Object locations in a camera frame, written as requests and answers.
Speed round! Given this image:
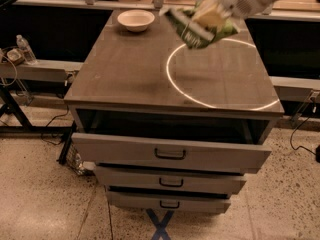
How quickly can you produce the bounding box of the green jalapeno chip bag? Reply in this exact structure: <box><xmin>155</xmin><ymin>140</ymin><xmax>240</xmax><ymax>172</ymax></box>
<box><xmin>159</xmin><ymin>0</ymin><xmax>239</xmax><ymax>49</ymax></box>

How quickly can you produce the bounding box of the white bowl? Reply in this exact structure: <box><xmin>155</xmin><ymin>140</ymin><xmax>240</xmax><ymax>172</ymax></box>
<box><xmin>117</xmin><ymin>9</ymin><xmax>155</xmax><ymax>33</ymax></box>

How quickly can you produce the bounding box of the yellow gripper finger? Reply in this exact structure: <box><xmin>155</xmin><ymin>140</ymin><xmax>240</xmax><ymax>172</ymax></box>
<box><xmin>199</xmin><ymin>0</ymin><xmax>223</xmax><ymax>12</ymax></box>
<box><xmin>192</xmin><ymin>4</ymin><xmax>231</xmax><ymax>28</ymax></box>

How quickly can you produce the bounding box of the black floor cable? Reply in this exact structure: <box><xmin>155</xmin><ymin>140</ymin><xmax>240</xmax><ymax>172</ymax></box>
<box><xmin>289</xmin><ymin>107</ymin><xmax>320</xmax><ymax>157</ymax></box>

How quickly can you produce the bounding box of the clear plastic water bottle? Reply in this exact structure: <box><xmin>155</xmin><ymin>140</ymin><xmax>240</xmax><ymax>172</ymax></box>
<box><xmin>16</xmin><ymin>35</ymin><xmax>37</xmax><ymax>65</ymax></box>

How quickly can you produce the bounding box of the top grey drawer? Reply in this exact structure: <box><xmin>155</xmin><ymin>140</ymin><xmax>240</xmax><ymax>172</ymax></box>
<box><xmin>72</xmin><ymin>133</ymin><xmax>271</xmax><ymax>174</ymax></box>

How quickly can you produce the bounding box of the bottom grey drawer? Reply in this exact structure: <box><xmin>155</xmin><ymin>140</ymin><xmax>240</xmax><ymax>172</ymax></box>
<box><xmin>106</xmin><ymin>188</ymin><xmax>231</xmax><ymax>214</ymax></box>

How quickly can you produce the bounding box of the small round device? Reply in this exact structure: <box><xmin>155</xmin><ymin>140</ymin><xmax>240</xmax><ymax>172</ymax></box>
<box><xmin>7</xmin><ymin>49</ymin><xmax>24</xmax><ymax>65</ymax></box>

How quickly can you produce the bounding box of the grey drawer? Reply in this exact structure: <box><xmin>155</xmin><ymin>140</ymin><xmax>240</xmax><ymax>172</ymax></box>
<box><xmin>72</xmin><ymin>133</ymin><xmax>271</xmax><ymax>174</ymax></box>
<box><xmin>106</xmin><ymin>188</ymin><xmax>231</xmax><ymax>214</ymax></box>
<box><xmin>94</xmin><ymin>166</ymin><xmax>246</xmax><ymax>196</ymax></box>

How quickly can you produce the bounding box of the grey drawer cabinet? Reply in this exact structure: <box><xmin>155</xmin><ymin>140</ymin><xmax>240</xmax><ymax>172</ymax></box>
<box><xmin>63</xmin><ymin>9</ymin><xmax>285</xmax><ymax>215</ymax></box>

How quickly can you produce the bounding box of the grey side bench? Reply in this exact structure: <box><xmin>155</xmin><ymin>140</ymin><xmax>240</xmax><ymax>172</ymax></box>
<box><xmin>0</xmin><ymin>60</ymin><xmax>82</xmax><ymax>82</ymax></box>

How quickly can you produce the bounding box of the middle grey drawer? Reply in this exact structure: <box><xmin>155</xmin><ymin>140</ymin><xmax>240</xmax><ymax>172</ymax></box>
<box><xmin>94</xmin><ymin>166</ymin><xmax>246</xmax><ymax>196</ymax></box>

